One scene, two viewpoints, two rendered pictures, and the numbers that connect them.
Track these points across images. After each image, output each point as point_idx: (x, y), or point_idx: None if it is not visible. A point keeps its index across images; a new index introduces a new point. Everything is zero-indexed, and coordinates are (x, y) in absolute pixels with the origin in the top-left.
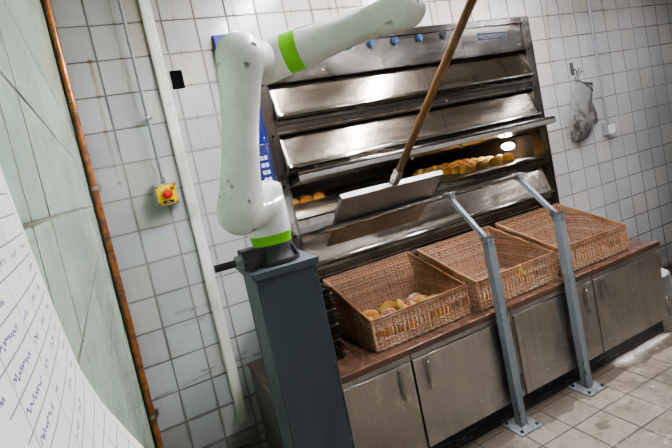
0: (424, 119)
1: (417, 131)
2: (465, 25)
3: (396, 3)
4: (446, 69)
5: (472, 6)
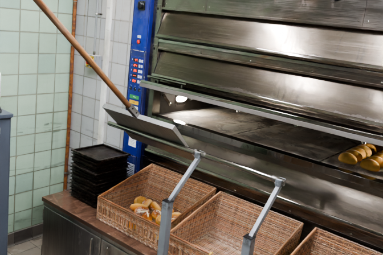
0: (97, 73)
1: (102, 80)
2: (44, 12)
3: None
4: (69, 40)
5: (33, 0)
